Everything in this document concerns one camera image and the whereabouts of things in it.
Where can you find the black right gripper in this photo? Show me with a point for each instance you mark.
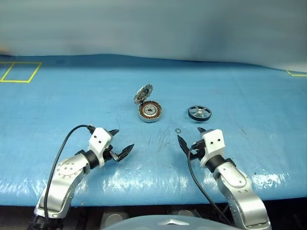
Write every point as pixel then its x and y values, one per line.
pixel 200 148

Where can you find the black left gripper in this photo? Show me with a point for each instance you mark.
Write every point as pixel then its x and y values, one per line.
pixel 108 153

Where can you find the black spoked motor rotor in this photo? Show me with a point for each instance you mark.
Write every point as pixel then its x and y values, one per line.
pixel 199 112

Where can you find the silver motor stator copper windings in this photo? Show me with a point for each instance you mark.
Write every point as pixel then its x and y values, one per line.
pixel 144 112

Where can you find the toothed silver motor cover disc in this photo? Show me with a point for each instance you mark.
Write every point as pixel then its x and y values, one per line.
pixel 144 92

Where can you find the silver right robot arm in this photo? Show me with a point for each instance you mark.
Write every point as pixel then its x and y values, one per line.
pixel 239 187

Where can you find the blue plastic table cover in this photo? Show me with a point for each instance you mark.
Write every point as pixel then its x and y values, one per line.
pixel 72 107

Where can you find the grey rounded shape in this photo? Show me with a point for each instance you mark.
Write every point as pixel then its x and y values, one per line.
pixel 115 218
pixel 184 212

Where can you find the grey robot torso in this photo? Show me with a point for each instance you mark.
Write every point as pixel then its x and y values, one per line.
pixel 144 224

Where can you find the yellow tape double rectangle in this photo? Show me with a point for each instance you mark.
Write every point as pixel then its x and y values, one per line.
pixel 35 72

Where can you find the yellow tape corner mark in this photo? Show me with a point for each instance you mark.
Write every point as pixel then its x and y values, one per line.
pixel 297 75

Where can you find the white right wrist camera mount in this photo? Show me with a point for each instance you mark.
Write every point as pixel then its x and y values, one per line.
pixel 213 141

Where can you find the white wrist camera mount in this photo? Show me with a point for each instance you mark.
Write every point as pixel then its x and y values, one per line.
pixel 213 141
pixel 99 139

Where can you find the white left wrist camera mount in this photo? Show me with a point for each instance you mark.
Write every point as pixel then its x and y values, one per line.
pixel 99 139

